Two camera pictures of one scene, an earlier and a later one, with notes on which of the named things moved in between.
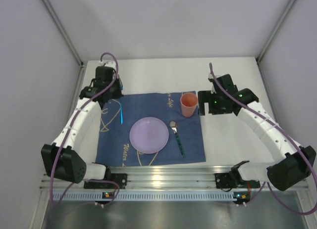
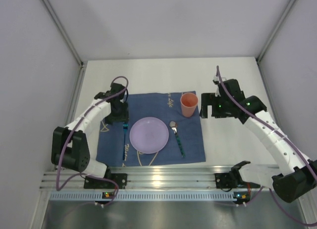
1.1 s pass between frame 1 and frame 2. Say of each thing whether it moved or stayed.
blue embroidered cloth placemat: stayed
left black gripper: moved
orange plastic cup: stayed
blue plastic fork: moved
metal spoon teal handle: stayed
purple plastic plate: stayed
